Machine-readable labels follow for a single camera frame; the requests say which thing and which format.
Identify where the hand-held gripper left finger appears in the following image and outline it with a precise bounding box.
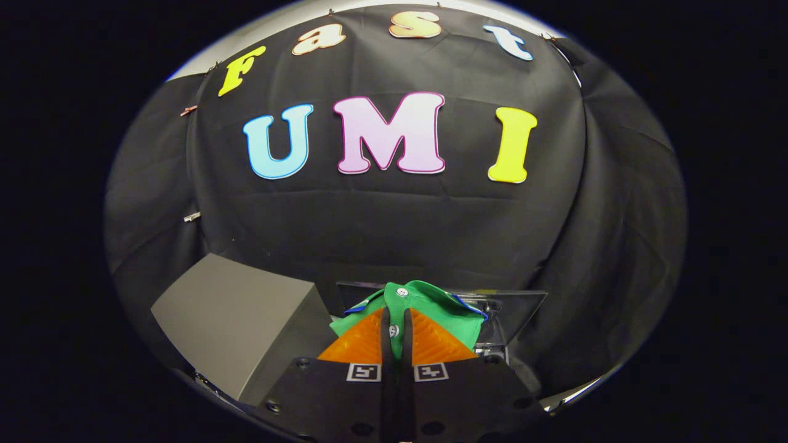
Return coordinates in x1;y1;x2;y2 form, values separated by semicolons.
256;306;396;443

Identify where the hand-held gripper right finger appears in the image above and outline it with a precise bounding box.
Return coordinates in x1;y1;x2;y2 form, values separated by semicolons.
396;306;550;443

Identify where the green polo shirt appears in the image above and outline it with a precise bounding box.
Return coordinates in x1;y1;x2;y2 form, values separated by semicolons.
329;280;488;361

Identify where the black backdrop cloth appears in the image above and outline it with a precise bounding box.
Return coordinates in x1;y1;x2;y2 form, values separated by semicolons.
103;3;687;401

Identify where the grey box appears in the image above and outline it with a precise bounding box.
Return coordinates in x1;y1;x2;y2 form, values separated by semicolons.
151;252;337;407

